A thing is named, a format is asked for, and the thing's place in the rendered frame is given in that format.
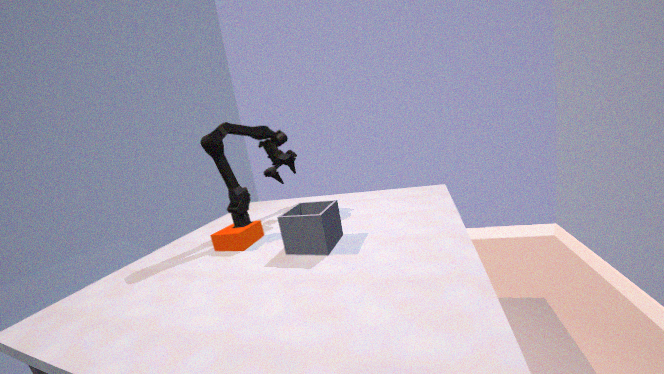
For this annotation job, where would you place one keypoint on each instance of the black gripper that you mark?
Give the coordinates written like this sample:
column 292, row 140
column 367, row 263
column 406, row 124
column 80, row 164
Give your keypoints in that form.
column 271, row 171

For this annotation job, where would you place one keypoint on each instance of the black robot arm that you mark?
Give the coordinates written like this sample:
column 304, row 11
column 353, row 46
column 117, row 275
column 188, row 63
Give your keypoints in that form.
column 239, row 196

